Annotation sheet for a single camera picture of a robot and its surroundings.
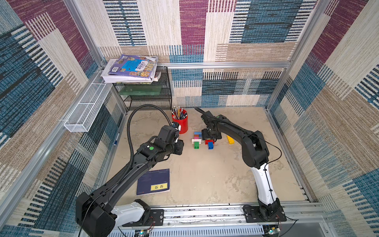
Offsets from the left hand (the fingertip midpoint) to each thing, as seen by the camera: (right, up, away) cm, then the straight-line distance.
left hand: (181, 143), depth 78 cm
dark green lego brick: (+8, -4, +21) cm, 23 cm away
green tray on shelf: (-30, +31, +18) cm, 47 cm away
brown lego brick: (+8, +2, +27) cm, 28 cm away
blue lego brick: (+18, -4, +19) cm, 26 cm away
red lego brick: (+16, -2, +21) cm, 26 cm away
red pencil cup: (0, +10, +22) cm, 24 cm away
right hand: (+19, 0, +22) cm, 29 cm away
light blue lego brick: (+9, +4, +27) cm, 29 cm away
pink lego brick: (+8, +1, +22) cm, 23 cm away
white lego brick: (+7, -1, +21) cm, 22 cm away
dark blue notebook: (-16, -23, +7) cm, 29 cm away
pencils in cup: (-4, +17, +22) cm, 28 cm away
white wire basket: (-47, +13, -7) cm, 49 cm away
